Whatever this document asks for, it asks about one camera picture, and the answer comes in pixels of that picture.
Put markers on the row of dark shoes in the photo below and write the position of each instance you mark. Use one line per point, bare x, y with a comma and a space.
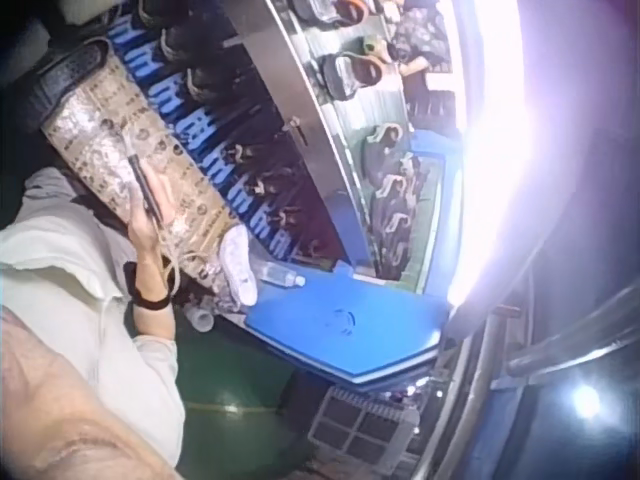
235, 130

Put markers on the grey shoe with orange sole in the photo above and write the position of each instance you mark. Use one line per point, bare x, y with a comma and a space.
350, 72

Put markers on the person's right hand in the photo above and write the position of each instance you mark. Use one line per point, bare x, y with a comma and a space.
150, 240

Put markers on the grey plastic crate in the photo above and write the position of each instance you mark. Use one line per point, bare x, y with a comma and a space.
360, 425

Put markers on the brown patterned boot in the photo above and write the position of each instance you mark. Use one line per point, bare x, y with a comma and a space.
115, 125

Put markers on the black pen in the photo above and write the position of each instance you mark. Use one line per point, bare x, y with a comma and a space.
140, 180

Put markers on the person's left fingers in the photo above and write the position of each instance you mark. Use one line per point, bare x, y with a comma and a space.
245, 287

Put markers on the clear plastic bottle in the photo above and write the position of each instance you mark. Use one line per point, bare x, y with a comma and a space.
281, 275

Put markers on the small green object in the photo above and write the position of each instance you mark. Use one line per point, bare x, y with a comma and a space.
372, 47

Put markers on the stack of black soles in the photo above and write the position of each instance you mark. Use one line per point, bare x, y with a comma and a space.
432, 112

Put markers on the beige lace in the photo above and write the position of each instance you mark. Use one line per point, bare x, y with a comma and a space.
192, 260

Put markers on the person's right fingers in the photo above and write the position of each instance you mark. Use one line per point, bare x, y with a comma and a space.
161, 192

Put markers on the black wrist band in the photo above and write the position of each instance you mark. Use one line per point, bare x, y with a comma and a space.
150, 301

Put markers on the metal pipe frame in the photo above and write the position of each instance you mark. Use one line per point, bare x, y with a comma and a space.
560, 350

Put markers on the dark shoe with beige trim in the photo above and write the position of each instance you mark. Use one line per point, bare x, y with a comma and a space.
382, 150

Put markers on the white plastic cup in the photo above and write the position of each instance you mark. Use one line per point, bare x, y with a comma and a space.
201, 318

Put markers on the metal conveyor frame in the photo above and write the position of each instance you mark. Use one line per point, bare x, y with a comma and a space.
310, 125

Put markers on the blue table board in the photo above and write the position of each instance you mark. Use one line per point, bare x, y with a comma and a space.
350, 325

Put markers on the dark shoe with orange sole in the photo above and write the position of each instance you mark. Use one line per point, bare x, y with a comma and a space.
325, 7

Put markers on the pile of dark shoes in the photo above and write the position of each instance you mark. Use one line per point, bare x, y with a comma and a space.
400, 215

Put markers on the person's left hand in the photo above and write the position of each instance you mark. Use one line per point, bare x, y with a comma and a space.
239, 265

